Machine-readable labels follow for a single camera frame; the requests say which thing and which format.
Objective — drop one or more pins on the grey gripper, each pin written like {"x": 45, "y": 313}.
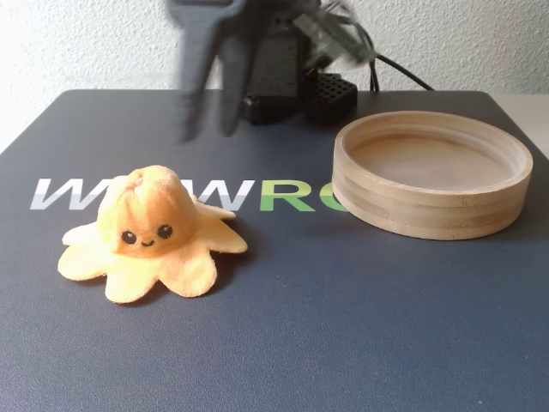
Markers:
{"x": 205, "y": 26}

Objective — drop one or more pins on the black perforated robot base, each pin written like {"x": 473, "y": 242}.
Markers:
{"x": 332, "y": 96}

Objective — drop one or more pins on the orange octopus plush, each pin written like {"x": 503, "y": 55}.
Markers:
{"x": 150, "y": 240}

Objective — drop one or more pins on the round wooden box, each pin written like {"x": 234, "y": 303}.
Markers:
{"x": 433, "y": 176}

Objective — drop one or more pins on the dark blue logo mat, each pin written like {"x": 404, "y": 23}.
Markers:
{"x": 300, "y": 322}

